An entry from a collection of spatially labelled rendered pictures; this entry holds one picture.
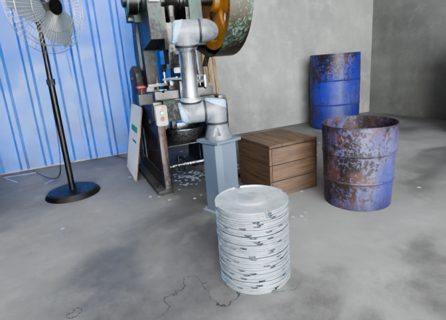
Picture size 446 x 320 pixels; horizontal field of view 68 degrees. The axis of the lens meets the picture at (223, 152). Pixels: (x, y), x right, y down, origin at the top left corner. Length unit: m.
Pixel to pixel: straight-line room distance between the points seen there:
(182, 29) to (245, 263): 1.12
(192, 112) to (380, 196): 1.14
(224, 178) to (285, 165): 0.47
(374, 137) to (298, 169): 0.57
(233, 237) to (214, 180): 0.70
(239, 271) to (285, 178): 0.99
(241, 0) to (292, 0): 2.22
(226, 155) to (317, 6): 3.29
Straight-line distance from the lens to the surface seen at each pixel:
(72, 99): 3.63
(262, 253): 1.29
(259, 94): 4.28
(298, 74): 4.59
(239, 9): 2.43
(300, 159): 2.25
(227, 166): 1.89
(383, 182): 2.04
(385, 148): 1.97
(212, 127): 1.86
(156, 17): 2.48
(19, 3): 2.48
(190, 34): 1.74
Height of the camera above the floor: 0.86
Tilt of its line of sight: 15 degrees down
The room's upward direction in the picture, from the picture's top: 4 degrees counter-clockwise
